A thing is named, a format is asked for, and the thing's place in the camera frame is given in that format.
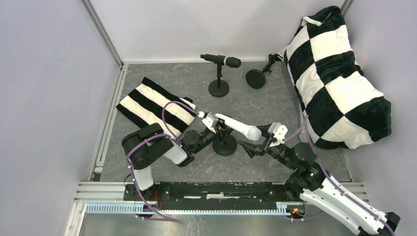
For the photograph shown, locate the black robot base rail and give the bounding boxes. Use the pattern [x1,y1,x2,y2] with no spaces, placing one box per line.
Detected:
[123,182,306,212]

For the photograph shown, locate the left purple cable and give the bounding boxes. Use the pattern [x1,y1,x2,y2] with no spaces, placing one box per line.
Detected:
[125,100,200,223]

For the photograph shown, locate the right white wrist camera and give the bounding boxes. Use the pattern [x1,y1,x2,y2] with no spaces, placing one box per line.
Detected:
[267,122,288,147]

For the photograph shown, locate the white tube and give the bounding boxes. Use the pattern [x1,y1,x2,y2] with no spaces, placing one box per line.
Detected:
[215,114,262,141]

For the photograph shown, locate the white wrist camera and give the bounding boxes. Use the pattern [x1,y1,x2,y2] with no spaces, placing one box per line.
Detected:
[198,111,218,133]
[267,122,288,147]

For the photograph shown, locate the black mic stand with clip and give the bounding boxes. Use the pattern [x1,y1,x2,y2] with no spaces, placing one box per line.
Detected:
[208,65,230,97]

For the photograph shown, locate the black mic stand ring holder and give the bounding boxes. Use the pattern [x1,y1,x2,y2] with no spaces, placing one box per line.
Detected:
[212,123,238,156]

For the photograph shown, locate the grey tube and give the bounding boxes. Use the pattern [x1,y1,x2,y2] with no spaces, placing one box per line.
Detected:
[298,129,309,143]

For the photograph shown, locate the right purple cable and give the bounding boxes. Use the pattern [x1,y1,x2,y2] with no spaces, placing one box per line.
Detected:
[283,116,395,236]

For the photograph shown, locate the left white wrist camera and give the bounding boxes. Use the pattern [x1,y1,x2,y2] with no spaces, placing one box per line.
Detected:
[198,111,218,133]

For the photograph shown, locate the purple cable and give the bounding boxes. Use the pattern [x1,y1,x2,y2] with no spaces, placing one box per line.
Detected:
[125,100,200,223]
[283,116,395,236]

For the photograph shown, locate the black handheld microphone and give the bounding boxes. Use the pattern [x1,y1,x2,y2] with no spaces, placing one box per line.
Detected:
[200,54,241,68]

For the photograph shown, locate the black white striped towel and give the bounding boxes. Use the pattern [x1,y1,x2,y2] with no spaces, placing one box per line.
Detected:
[116,77,196,137]

